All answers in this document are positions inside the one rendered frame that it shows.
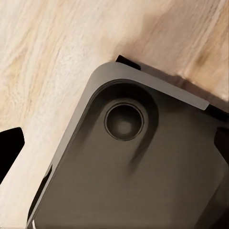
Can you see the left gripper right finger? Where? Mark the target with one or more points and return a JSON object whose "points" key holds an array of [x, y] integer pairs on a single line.
{"points": [[221, 141]]}

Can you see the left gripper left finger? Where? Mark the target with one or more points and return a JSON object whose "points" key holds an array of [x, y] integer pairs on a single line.
{"points": [[11, 143]]}

